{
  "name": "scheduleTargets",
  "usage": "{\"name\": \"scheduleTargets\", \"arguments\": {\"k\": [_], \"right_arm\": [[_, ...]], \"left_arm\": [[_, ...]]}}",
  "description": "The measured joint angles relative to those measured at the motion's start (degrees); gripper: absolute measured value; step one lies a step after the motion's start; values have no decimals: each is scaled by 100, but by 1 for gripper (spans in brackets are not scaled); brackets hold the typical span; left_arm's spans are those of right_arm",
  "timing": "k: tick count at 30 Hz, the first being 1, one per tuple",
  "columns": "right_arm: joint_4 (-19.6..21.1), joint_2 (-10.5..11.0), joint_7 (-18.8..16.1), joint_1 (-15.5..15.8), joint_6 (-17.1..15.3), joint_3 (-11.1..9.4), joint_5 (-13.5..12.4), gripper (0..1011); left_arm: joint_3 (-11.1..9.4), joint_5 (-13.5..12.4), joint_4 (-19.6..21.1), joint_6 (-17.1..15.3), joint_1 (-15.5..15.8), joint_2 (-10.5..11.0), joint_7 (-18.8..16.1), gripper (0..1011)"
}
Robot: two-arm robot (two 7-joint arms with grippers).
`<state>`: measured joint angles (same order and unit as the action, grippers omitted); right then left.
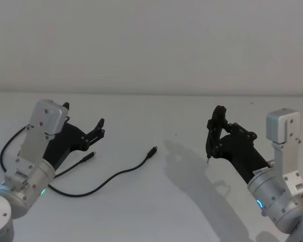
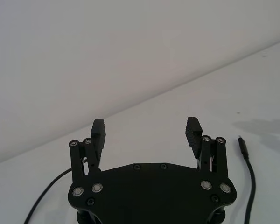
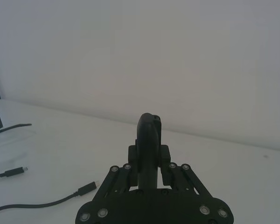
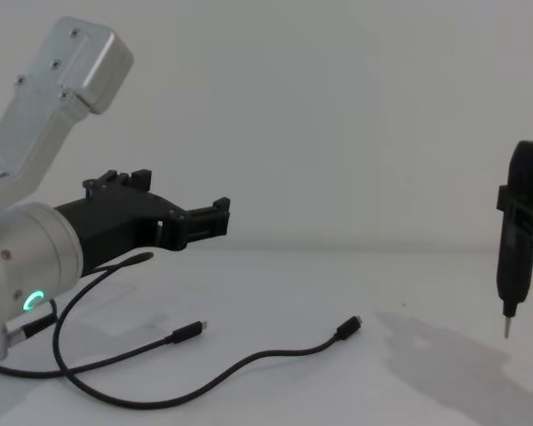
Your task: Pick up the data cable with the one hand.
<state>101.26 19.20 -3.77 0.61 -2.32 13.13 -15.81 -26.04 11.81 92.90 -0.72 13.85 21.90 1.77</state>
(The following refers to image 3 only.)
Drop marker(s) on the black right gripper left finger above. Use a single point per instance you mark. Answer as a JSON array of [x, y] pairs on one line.
[[145, 144]]

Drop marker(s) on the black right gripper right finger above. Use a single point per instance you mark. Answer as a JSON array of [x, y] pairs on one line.
[[165, 156]]

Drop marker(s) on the white table cloth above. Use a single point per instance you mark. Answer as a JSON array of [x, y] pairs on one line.
[[224, 177]]

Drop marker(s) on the thin black strip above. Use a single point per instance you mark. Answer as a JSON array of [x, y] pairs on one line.
[[14, 126]]

